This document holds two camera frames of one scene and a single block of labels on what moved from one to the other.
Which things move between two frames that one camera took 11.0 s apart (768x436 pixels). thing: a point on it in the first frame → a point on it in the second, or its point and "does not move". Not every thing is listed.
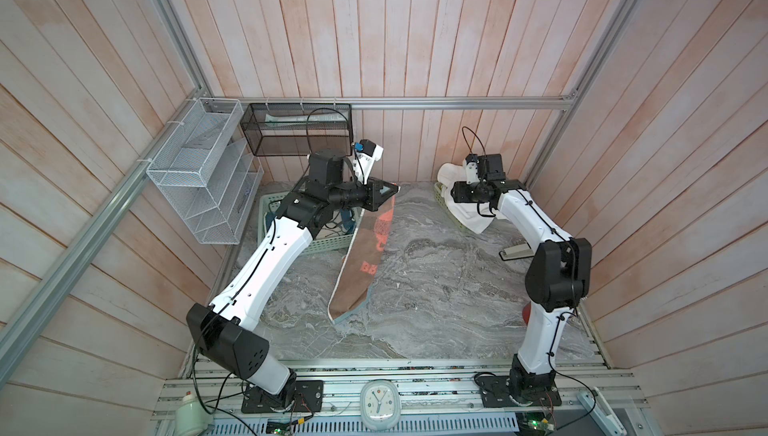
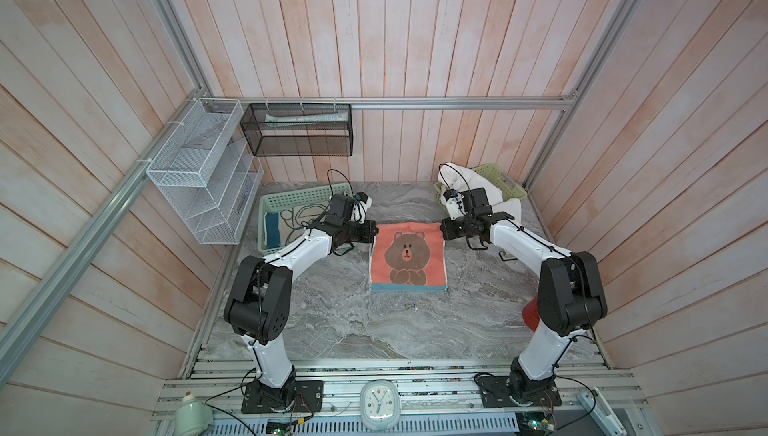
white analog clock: x=380 y=405 does not move
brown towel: x=362 y=257 → x=408 y=257
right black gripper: x=459 y=192 → x=446 y=227
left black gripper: x=373 y=199 → x=368 y=235
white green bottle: x=190 y=417 does not move
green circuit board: x=535 y=424 does not move
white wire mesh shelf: x=209 y=171 does not move
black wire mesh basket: x=298 y=129 does not move
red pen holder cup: x=526 y=312 does not move
